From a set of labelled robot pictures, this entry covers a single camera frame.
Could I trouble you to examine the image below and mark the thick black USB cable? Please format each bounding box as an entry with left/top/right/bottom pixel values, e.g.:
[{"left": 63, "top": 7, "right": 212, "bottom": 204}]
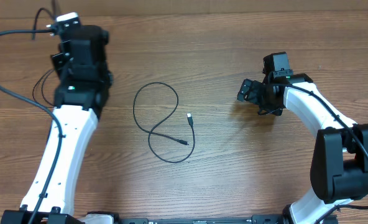
[{"left": 132, "top": 82, "right": 196, "bottom": 164}]

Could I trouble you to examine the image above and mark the thin black USB cable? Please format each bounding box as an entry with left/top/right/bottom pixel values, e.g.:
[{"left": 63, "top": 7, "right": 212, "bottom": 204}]
[{"left": 32, "top": 68, "right": 56, "bottom": 108}]

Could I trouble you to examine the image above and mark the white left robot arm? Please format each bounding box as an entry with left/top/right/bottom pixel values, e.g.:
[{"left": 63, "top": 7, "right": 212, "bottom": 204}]
[{"left": 1, "top": 22, "right": 118, "bottom": 223}]

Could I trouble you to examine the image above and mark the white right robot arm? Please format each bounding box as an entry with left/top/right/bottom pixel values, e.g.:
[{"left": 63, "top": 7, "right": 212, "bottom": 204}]
[{"left": 237, "top": 52, "right": 368, "bottom": 224}]

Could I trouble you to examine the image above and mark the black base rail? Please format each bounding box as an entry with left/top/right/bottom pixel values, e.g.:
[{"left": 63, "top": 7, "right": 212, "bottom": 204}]
[{"left": 78, "top": 203, "right": 339, "bottom": 224}]

